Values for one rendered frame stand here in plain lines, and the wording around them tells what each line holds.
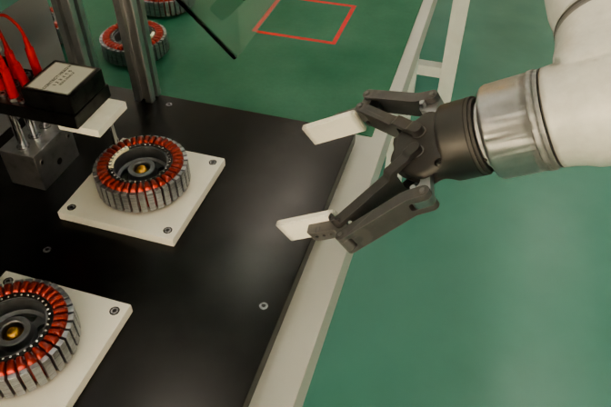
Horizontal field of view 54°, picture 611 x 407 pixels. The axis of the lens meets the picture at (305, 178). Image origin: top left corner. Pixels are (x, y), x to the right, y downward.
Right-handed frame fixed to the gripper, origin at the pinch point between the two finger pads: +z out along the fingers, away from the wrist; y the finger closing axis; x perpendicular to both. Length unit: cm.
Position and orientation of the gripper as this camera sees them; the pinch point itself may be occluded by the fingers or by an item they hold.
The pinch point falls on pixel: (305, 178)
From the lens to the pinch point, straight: 66.5
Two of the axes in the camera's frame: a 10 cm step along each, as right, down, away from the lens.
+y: 1.9, -7.8, 6.0
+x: -5.3, -6.0, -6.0
